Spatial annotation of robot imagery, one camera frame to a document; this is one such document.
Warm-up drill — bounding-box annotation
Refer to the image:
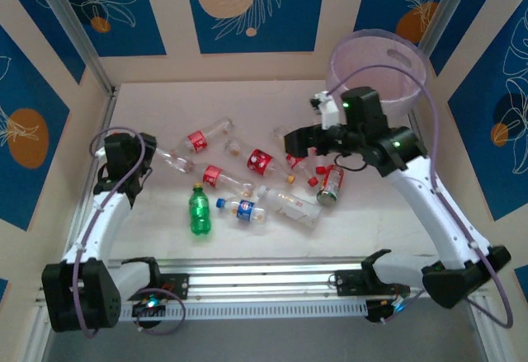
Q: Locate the clear cola bottle red label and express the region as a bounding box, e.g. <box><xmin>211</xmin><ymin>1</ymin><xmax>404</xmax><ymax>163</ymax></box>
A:
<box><xmin>224</xmin><ymin>138</ymin><xmax>297</xmax><ymax>185</ymax></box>
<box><xmin>173</xmin><ymin>117</ymin><xmax>235</xmax><ymax>156</ymax></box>
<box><xmin>177</xmin><ymin>155</ymin><xmax>257</xmax><ymax>198</ymax></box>

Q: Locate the red and green labelled bottle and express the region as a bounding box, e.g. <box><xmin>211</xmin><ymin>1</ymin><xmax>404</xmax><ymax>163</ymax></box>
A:
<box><xmin>315</xmin><ymin>163</ymin><xmax>346</xmax><ymax>207</ymax></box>

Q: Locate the green plastic soda bottle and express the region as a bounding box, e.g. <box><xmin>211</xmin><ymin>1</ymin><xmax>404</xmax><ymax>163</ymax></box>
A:
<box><xmin>188</xmin><ymin>182</ymin><xmax>213</xmax><ymax>237</ymax></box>

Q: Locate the clear bottle with white cap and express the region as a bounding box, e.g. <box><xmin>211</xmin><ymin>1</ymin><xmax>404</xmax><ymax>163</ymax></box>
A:
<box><xmin>257</xmin><ymin>184</ymin><xmax>323</xmax><ymax>230</ymax></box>

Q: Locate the clear bottle blue cap blue label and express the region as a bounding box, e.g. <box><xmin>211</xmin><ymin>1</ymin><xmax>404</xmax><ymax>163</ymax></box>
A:
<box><xmin>215</xmin><ymin>196</ymin><xmax>268</xmax><ymax>229</ymax></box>

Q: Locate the translucent purple round bin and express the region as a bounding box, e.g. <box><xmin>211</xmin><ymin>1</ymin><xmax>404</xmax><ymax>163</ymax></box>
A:
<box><xmin>324</xmin><ymin>27</ymin><xmax>428</xmax><ymax>122</ymax></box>

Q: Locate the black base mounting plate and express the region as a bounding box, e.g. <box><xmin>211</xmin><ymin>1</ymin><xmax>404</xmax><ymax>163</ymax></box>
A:
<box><xmin>332</xmin><ymin>269</ymin><xmax>372</xmax><ymax>297</ymax></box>
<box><xmin>114</xmin><ymin>273</ymin><xmax>191</xmax><ymax>302</ymax></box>

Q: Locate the small circuit board with LED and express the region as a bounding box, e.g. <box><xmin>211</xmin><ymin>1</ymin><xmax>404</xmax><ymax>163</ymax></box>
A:
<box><xmin>130</xmin><ymin>294</ymin><xmax>168</xmax><ymax>318</ymax></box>
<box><xmin>365</xmin><ymin>295</ymin><xmax>409</xmax><ymax>324</ymax></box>

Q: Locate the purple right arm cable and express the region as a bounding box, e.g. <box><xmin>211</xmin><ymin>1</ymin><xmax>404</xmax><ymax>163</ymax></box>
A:
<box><xmin>328</xmin><ymin>64</ymin><xmax>515</xmax><ymax>330</ymax></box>

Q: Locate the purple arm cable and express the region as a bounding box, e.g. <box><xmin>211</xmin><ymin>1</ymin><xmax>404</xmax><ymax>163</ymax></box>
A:
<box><xmin>328</xmin><ymin>64</ymin><xmax>515</xmax><ymax>330</ymax></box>
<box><xmin>61</xmin><ymin>126</ymin><xmax>148</xmax><ymax>341</ymax></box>

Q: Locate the aluminium frame post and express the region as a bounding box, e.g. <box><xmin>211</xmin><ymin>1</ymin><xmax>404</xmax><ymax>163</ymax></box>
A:
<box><xmin>417</xmin><ymin>0</ymin><xmax>483</xmax><ymax>56</ymax></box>
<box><xmin>31</xmin><ymin>0</ymin><xmax>120</xmax><ymax>96</ymax></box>

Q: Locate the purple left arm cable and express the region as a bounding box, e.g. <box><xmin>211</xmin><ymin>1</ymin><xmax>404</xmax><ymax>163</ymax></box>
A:
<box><xmin>61</xmin><ymin>126</ymin><xmax>148</xmax><ymax>341</ymax></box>

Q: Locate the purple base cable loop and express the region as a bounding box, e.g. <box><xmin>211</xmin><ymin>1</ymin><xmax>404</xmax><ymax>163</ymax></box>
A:
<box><xmin>134</xmin><ymin>287</ymin><xmax>186</xmax><ymax>336</ymax></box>

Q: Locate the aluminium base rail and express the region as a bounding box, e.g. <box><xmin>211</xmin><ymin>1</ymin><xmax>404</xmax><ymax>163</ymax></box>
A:
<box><xmin>35</xmin><ymin>256</ymin><xmax>492</xmax><ymax>309</ymax></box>

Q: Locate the aluminium frame leg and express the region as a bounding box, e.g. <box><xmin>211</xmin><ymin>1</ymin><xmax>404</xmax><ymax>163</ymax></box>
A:
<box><xmin>468</xmin><ymin>294</ymin><xmax>498</xmax><ymax>362</ymax></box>
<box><xmin>24</xmin><ymin>312</ymin><xmax>54</xmax><ymax>362</ymax></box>

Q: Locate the white slotted cable duct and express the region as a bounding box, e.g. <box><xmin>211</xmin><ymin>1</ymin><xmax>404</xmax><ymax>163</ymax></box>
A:
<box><xmin>52</xmin><ymin>299</ymin><xmax>369</xmax><ymax>322</ymax></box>

